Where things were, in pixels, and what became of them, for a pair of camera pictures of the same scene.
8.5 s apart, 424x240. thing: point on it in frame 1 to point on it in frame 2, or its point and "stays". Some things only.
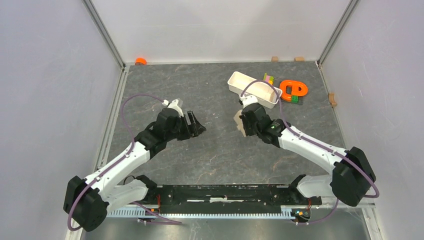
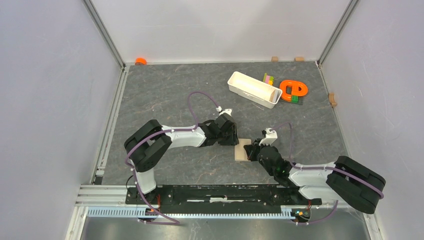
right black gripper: x=248 y=133 to x=251 y=150
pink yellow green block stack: x=268 y=79 stays
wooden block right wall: x=332 y=99 stays
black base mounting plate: x=226 y=199 stays
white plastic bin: x=265 y=95 stays
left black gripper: x=196 y=129 to x=233 y=139
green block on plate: x=295 y=99 stays
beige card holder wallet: x=238 y=121 to x=240 y=152
